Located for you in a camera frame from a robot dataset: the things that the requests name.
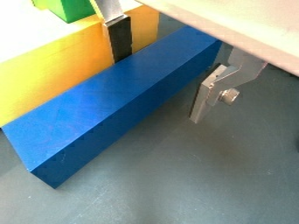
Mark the yellow slotted board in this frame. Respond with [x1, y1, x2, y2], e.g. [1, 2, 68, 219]
[0, 0, 160, 128]

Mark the blue long block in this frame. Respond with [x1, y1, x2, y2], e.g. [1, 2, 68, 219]
[3, 26, 220, 188]

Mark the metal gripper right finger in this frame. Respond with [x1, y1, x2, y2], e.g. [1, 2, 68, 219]
[191, 48, 267, 123]

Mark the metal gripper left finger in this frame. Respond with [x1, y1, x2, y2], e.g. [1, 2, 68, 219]
[95, 0, 132, 62]

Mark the green long block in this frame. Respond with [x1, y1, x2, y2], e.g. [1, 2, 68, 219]
[32, 0, 95, 24]

